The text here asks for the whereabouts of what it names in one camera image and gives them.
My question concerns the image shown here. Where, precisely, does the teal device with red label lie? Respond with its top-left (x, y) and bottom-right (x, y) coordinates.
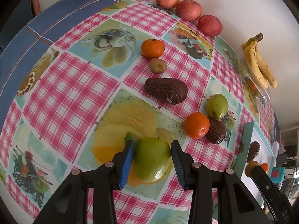
top-left (270, 167), bottom-right (286, 183)

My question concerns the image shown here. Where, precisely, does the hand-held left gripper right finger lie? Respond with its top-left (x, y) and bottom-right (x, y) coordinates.
top-left (170, 140), bottom-right (263, 224)

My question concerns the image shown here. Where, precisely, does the pear-shaped dark brown avocado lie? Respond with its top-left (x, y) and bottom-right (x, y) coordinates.
top-left (246, 141), bottom-right (261, 163)

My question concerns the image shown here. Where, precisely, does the yellow banana bunch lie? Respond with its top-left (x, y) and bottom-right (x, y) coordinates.
top-left (241, 33), bottom-right (278, 89)

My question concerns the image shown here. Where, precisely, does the orange mandarin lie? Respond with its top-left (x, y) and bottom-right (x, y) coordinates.
top-left (245, 161), bottom-right (269, 176)
top-left (141, 39), bottom-right (165, 58)
top-left (184, 112), bottom-right (210, 139)

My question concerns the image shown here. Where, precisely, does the green apple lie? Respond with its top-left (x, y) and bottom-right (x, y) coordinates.
top-left (133, 137), bottom-right (172, 183)
top-left (206, 94), bottom-right (229, 119)

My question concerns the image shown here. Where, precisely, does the brown kiwi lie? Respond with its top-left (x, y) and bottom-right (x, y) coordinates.
top-left (149, 58), bottom-right (167, 73)

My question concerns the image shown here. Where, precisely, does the large dark brown avocado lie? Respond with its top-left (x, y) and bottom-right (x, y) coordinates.
top-left (144, 78), bottom-right (188, 105)

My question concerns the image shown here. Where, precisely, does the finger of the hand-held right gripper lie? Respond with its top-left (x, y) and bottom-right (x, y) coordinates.
top-left (256, 190), bottom-right (291, 224)
top-left (251, 161), bottom-right (293, 211)

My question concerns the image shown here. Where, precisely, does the clear plastic container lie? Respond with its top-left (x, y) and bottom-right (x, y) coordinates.
top-left (235, 48), bottom-right (271, 101)

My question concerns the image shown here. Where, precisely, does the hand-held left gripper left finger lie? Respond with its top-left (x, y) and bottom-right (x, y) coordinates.
top-left (34, 140), bottom-right (135, 224)

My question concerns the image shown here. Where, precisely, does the white tray with teal rim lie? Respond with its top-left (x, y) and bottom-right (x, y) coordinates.
top-left (233, 122), bottom-right (275, 215)

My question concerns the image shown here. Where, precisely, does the pink checkered printed tablecloth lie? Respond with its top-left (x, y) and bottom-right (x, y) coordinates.
top-left (0, 0), bottom-right (276, 224)

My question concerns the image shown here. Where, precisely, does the small dark brown avocado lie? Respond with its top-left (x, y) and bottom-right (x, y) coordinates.
top-left (205, 118), bottom-right (226, 144)

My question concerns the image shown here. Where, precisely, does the reddish wooden chair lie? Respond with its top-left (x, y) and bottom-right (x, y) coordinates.
top-left (28, 0), bottom-right (45, 17)

